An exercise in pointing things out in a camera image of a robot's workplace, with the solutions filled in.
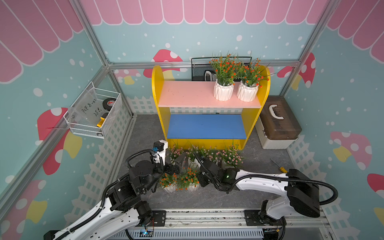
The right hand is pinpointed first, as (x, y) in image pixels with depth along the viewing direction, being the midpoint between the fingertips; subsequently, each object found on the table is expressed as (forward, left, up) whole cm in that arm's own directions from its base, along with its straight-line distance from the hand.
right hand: (197, 175), depth 81 cm
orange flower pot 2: (-5, +4, +6) cm, 9 cm away
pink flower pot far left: (+10, +12, +8) cm, 17 cm away
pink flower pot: (+9, -10, +7) cm, 15 cm away
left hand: (+2, +9, +21) cm, 23 cm away
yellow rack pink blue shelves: (+54, +5, -8) cm, 55 cm away
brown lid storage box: (+29, -51, +6) cm, 59 cm away
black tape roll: (+30, +47, +27) cm, 62 cm away
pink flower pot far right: (+7, -18, +7) cm, 20 cm away
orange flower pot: (-5, +14, +4) cm, 16 cm away
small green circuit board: (-25, +25, -9) cm, 36 cm away
